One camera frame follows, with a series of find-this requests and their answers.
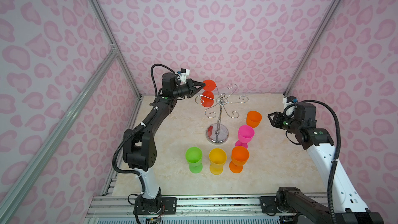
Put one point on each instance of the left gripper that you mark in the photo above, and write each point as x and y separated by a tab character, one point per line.
190	85

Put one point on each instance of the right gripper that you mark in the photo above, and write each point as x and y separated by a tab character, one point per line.
277	116

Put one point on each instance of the orange wine glass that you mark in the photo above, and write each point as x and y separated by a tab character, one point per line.
253	119
239	157

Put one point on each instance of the red wine glass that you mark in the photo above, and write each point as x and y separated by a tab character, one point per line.
207	98

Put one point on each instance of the pink wine glass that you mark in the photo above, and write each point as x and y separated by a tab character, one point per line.
245	135

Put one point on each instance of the yellow wine glass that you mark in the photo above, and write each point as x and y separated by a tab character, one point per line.
218	158

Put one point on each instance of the green wine glass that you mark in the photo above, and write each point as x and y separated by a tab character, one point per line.
194	157

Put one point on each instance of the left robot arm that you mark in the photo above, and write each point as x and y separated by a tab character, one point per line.
139	149

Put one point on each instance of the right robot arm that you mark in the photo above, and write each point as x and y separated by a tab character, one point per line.
344	204

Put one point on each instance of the chrome wine glass rack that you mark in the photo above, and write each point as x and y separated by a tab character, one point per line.
217	133

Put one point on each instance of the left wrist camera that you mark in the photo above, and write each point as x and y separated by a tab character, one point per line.
182	75

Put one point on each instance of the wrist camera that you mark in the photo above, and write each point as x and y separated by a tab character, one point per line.
182	75
289	103

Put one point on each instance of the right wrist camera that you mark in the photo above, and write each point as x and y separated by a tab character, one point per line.
289	103

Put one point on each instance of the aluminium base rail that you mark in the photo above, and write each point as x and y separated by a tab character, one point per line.
200	209

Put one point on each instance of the aluminium frame strut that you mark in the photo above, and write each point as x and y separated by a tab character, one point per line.
28	178

